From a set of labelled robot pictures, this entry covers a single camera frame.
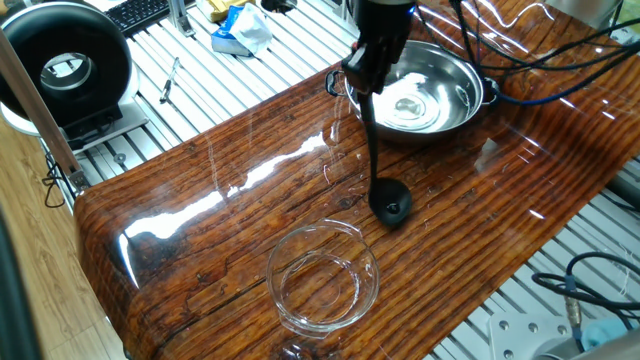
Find dark panel edge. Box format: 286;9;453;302
0;209;44;360

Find brown wooden bar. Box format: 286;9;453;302
0;29;91;194

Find blue tissue pack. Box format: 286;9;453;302
210;5;254;57

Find thin black hanging cable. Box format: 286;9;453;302
42;152;69;209

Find blue white crumpled package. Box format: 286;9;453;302
228;2;274;55

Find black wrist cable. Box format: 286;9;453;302
413;0;640;107

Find yellow box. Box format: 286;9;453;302
207;0;256;24

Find silver cable connector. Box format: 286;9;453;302
563;293;585;342

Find black keyboard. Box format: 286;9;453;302
104;0;196;37

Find short aluminium post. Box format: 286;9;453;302
167;0;196;37

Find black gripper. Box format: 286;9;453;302
340;0;417;96

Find black ring device white base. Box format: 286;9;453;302
0;1;150;154

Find steel bowl black handles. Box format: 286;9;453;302
324;39;502;146

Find wood pattern table cover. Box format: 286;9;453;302
73;0;640;360

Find black base cable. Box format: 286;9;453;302
530;251;640;321

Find silver black pen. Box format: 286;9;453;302
158;56;181;105

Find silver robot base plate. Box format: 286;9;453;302
487;312;576;360

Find black ladle red accents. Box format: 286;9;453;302
356;91;414;229

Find clear glass bowl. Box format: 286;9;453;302
265;218;381;339

